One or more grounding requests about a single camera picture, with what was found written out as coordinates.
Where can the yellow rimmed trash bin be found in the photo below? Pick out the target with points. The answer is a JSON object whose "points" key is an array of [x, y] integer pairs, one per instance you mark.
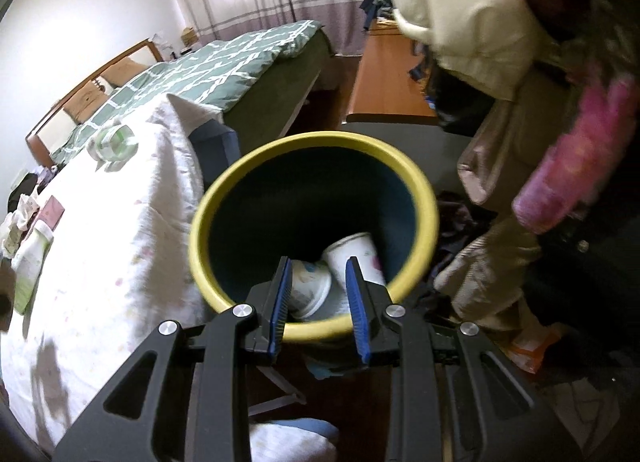
{"points": [[296, 196]]}

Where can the wooden headboard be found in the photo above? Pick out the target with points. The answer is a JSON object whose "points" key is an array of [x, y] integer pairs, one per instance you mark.
{"points": [[56, 124]]}

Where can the clothes pile by curtain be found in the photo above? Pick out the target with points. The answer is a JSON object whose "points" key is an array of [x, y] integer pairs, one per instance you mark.
{"points": [[375, 9]]}

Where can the brown pillow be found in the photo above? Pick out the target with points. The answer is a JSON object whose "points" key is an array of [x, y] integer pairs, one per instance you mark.
{"points": [[85, 102], [122, 72]]}

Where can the green plaid bed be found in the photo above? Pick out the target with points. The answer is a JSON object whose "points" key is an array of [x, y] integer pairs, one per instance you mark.
{"points": [[219, 75]]}

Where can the coconut water bottle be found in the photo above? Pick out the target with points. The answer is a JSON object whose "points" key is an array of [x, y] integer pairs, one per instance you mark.
{"points": [[28, 262]]}

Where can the left brown pillow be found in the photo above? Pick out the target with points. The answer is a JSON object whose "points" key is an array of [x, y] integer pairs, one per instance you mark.
{"points": [[85, 102]]}

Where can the wooden low cabinet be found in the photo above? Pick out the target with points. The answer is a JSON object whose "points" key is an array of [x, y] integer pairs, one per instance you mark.
{"points": [[383, 91]]}

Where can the pink strawberry milk carton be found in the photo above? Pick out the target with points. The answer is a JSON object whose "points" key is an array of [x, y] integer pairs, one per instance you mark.
{"points": [[51, 213]]}

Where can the red puffer jacket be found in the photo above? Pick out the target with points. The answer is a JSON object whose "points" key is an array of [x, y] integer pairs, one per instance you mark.
{"points": [[553, 148]]}

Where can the floral white tablecloth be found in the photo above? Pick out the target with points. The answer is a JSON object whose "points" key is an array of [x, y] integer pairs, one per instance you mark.
{"points": [[117, 267]]}

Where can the cream puffer jacket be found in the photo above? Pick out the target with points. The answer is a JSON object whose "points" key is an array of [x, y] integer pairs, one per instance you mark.
{"points": [[489, 44]]}

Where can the white yogurt cup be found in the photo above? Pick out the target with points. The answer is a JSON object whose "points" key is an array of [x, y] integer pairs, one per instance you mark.
{"points": [[311, 285]]}

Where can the wicker basket on bedside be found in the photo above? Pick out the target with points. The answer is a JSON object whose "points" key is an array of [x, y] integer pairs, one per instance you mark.
{"points": [[189, 37]]}

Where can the right brown pillow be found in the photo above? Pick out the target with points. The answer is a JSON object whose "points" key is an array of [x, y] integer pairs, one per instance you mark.
{"points": [[122, 72]]}

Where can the white paper cup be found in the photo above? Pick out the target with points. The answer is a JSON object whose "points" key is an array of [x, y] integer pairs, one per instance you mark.
{"points": [[362, 247]]}

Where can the green clear jar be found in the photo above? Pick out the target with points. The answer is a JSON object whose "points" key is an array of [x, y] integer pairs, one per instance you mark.
{"points": [[113, 146]]}

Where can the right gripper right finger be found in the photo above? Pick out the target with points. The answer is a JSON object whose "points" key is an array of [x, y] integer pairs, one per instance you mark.
{"points": [[454, 396]]}

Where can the dark clothes pile on nightstand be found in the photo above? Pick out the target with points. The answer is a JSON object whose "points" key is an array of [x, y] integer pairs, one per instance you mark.
{"points": [[31, 182]]}

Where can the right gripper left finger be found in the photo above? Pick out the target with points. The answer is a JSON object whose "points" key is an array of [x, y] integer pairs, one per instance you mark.
{"points": [[185, 385]]}

